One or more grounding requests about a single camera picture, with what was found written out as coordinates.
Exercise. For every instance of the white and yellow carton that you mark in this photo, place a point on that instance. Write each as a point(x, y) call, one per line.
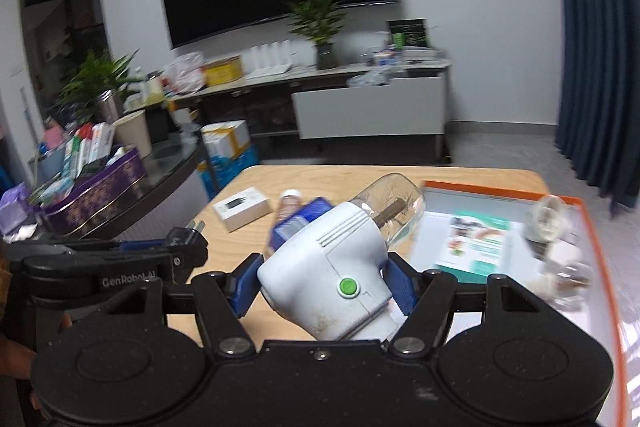
point(225, 138)

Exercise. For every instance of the blue curtain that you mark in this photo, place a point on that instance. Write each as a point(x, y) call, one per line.
point(595, 57)

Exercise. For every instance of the white plastic bag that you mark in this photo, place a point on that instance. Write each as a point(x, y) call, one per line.
point(184, 72)

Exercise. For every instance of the copper spray can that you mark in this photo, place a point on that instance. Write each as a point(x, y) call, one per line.
point(290, 207)

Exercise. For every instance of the purple patterned tin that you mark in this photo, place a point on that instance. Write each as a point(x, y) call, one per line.
point(95, 199)

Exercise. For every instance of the green and black box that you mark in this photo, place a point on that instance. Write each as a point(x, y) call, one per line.
point(409, 33)

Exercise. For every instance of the potted plant in glass vase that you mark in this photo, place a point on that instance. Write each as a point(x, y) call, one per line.
point(320, 22)

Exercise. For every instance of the leafy plant in steel pot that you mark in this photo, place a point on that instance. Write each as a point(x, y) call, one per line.
point(97, 79)

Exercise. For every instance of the white router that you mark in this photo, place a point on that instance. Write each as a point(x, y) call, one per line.
point(270, 62)

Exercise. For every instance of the teal packet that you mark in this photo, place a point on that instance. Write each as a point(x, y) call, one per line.
point(475, 247)

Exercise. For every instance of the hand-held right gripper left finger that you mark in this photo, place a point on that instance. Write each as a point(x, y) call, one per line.
point(246, 288)

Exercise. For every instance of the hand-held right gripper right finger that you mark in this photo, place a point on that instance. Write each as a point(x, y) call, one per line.
point(401, 288)

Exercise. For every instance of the person's left hand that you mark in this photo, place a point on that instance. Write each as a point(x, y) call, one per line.
point(17, 359)

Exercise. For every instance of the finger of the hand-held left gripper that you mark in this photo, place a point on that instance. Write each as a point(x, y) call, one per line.
point(187, 252)

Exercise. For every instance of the yellow box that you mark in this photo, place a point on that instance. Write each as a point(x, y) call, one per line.
point(224, 71)

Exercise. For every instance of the blue plastic box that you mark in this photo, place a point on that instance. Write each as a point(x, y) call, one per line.
point(305, 217)

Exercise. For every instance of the small white box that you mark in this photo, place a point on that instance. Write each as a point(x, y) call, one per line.
point(242, 209)

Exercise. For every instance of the clear glass bottle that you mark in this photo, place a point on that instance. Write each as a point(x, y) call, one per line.
point(572, 287)

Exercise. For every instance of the purple tissue pack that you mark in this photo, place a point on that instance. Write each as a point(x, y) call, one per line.
point(15, 207)

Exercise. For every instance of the white and dark television cabinet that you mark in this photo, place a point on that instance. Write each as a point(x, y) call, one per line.
point(370, 112)

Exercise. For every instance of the pack of water bottles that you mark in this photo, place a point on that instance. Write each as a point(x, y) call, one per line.
point(230, 172)

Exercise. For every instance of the pile of medicine boxes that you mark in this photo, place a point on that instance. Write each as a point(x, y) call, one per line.
point(95, 149)

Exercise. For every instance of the white plug-in vaporizer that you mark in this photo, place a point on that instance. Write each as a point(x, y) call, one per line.
point(545, 219)

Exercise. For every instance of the orange cardboard box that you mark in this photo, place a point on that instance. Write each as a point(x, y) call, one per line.
point(595, 357)

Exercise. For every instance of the white vaporizer with green button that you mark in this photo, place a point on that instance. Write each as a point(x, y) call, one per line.
point(325, 272)

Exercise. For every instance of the clear plastic bag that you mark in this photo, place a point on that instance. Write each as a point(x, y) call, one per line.
point(369, 79)

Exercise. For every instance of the stack of small white boxes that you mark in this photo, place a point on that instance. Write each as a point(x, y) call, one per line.
point(407, 56)

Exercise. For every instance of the black stand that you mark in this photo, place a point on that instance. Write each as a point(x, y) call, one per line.
point(160, 124)

